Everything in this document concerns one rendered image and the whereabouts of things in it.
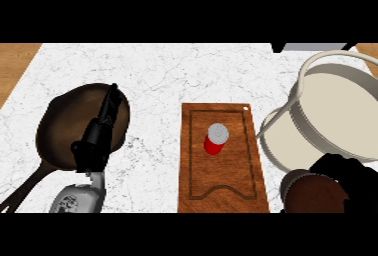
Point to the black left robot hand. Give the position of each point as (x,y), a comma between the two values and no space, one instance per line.
(96,140)

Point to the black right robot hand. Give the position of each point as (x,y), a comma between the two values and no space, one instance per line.
(362,186)

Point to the brown cupcake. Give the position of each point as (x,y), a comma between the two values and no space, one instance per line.
(311,195)

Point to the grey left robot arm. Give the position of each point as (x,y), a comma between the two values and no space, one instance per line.
(78,198)

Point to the brown wooden cutting board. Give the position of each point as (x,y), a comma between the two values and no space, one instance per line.
(223,176)

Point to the dark brown frying pan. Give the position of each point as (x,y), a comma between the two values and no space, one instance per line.
(66,126)

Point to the red can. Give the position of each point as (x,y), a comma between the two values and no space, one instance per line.
(212,145)

